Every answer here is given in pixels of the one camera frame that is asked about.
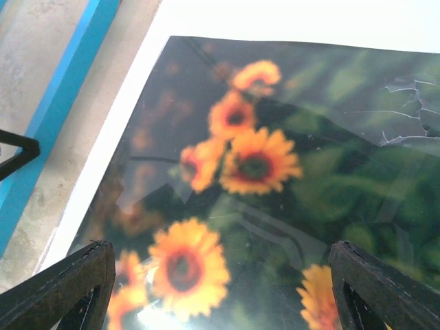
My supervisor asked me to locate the white passe-partout mat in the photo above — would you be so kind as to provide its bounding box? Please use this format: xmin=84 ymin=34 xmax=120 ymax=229
xmin=36 ymin=1 xmax=439 ymax=271

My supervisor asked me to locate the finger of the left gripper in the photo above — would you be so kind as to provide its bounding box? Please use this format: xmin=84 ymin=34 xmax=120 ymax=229
xmin=1 ymin=130 xmax=41 ymax=181

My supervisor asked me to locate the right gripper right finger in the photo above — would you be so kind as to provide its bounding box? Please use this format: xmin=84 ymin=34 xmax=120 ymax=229
xmin=329 ymin=241 xmax=439 ymax=329

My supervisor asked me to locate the teal wooden photo frame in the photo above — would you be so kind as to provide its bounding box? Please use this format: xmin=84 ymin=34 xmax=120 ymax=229
xmin=1 ymin=1 xmax=120 ymax=251

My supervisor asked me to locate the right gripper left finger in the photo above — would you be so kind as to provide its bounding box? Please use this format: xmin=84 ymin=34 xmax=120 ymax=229
xmin=1 ymin=241 xmax=116 ymax=329

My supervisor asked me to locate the sunflower photo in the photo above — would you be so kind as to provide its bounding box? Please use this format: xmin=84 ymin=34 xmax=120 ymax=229
xmin=71 ymin=36 xmax=439 ymax=329

